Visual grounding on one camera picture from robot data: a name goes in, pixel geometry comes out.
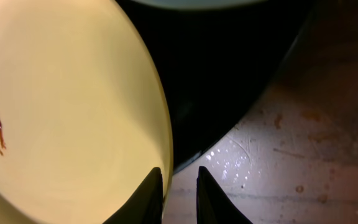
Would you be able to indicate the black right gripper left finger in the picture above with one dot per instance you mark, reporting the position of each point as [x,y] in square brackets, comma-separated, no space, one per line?
[145,206]

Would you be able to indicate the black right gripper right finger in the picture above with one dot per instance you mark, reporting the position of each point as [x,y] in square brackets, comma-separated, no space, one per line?
[213,206]

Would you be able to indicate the yellow plate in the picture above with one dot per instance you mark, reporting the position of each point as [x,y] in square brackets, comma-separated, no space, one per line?
[83,116]

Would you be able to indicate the round black tray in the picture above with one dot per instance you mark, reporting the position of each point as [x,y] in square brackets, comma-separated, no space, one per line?
[214,63]

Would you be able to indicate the light blue plate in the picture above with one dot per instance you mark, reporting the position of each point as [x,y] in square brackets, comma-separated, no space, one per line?
[197,4]

